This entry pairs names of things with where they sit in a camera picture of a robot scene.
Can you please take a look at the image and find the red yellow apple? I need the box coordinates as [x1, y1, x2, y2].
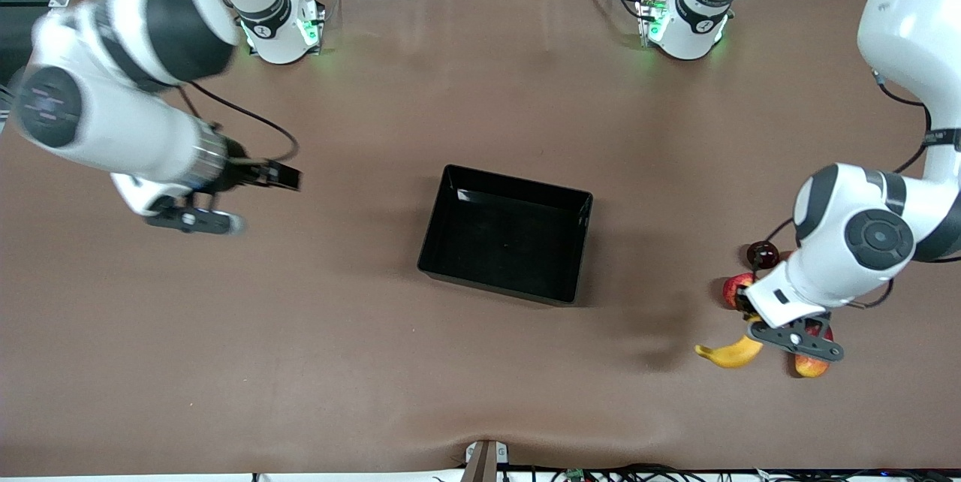
[722, 273, 758, 312]

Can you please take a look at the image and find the yellow banana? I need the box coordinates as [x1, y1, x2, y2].
[694, 334, 764, 369]

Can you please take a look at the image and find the black plastic box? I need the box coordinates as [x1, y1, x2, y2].
[417, 164, 594, 308]

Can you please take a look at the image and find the dark red plum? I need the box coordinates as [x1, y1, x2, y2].
[747, 240, 782, 270]

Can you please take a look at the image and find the red yellow mango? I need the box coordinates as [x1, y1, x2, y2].
[794, 319, 835, 379]

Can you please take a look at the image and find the table cover mat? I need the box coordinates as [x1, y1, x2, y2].
[0, 0, 961, 477]

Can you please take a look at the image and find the black cable bundle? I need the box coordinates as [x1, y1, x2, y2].
[552, 463, 961, 482]

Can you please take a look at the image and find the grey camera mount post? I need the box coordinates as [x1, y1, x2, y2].
[462, 439, 510, 482]

